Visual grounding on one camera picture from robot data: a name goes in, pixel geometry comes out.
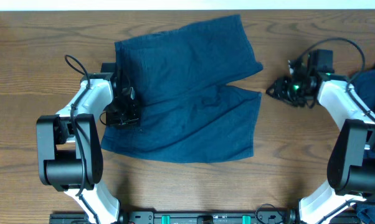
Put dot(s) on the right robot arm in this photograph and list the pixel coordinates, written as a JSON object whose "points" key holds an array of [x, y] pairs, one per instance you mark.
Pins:
{"points": [[351, 166]]}

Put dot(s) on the dark blue shorts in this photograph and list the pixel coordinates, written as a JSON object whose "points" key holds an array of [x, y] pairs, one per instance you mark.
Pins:
{"points": [[190, 109]]}

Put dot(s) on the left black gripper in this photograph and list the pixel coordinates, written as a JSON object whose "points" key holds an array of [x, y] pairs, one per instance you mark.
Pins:
{"points": [[134, 119]]}

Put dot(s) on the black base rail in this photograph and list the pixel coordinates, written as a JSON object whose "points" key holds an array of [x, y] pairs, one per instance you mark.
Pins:
{"points": [[264, 216]]}

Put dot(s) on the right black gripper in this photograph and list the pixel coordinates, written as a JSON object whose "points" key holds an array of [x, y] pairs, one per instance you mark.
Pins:
{"points": [[280, 90]]}

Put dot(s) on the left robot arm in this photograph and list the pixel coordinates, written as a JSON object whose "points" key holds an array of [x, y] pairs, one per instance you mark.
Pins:
{"points": [[69, 152]]}

